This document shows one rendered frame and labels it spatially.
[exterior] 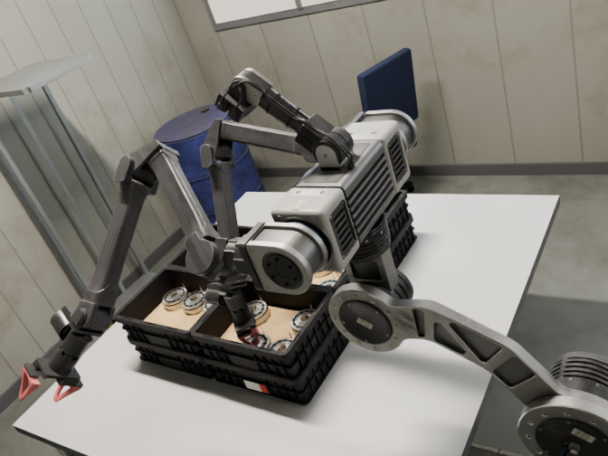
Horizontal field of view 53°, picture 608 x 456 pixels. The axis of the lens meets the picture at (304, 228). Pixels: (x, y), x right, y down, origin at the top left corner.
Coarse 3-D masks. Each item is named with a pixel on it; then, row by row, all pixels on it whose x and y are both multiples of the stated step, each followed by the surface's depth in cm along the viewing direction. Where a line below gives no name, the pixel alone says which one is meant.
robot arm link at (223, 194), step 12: (204, 144) 183; (204, 156) 183; (216, 168) 184; (228, 168) 187; (216, 180) 185; (228, 180) 186; (216, 192) 186; (228, 192) 185; (216, 204) 186; (228, 204) 185; (216, 216) 187; (228, 216) 185; (228, 228) 184; (240, 276) 185
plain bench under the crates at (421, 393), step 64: (256, 192) 328; (448, 256) 231; (512, 256) 219; (512, 320) 194; (128, 384) 225; (192, 384) 215; (384, 384) 188; (448, 384) 180; (64, 448) 210; (128, 448) 198; (192, 448) 190; (256, 448) 182; (320, 448) 175; (384, 448) 168; (448, 448) 162
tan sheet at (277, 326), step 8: (272, 312) 213; (280, 312) 212; (288, 312) 210; (296, 312) 209; (272, 320) 209; (280, 320) 208; (288, 320) 207; (232, 328) 212; (264, 328) 207; (272, 328) 206; (280, 328) 204; (288, 328) 203; (224, 336) 210; (232, 336) 209; (272, 336) 202; (280, 336) 201; (288, 336) 200
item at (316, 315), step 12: (312, 288) 201; (324, 300) 193; (312, 324) 188; (192, 336) 200; (204, 336) 198; (300, 336) 183; (240, 348) 188; (252, 348) 184; (264, 348) 183; (288, 348) 179
